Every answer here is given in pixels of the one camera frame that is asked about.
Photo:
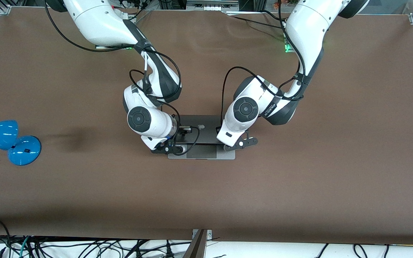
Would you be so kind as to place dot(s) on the grey laptop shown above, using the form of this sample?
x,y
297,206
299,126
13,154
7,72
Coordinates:
x,y
203,152

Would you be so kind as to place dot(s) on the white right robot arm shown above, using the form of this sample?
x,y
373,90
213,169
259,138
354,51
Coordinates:
x,y
102,25

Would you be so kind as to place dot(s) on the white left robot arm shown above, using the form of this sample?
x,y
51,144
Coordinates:
x,y
310,32

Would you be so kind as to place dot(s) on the brown table cover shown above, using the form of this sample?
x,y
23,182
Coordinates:
x,y
299,179

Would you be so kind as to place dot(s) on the grey power strip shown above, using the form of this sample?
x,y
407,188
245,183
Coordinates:
x,y
212,5

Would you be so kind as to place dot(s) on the blue desk lamp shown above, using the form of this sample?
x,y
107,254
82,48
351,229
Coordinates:
x,y
23,150

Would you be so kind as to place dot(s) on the small silver edge bracket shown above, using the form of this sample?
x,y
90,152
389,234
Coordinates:
x,y
209,234

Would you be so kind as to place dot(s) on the dark metal post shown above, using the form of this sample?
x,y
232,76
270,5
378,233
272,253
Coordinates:
x,y
195,249

